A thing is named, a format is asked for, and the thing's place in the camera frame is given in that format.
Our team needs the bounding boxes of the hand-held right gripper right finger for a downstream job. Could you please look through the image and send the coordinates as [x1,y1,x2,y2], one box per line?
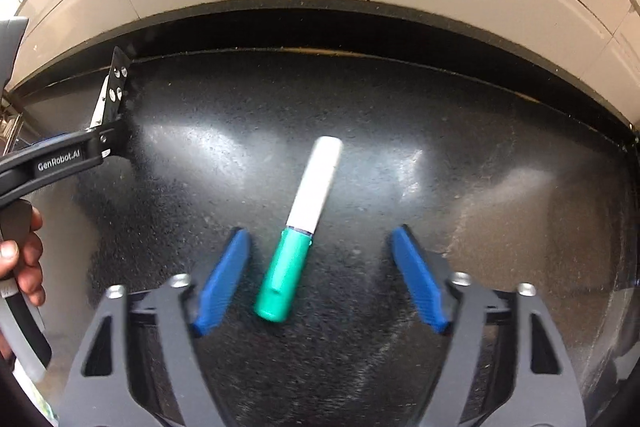
[390,224,587,427]

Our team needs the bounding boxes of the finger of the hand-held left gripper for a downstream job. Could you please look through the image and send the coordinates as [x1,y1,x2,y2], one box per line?
[89,47,132,130]

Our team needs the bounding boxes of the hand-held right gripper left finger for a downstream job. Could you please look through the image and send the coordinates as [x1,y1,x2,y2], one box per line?
[59,228,251,427]

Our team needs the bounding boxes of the green and white marker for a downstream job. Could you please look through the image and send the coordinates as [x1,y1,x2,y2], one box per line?
[253,136,344,324]

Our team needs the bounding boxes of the person's left hand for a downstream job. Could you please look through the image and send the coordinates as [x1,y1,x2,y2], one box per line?
[0,207,47,308]

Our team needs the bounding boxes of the grey plastic panel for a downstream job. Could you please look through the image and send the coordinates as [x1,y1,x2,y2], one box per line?
[0,19,29,88]

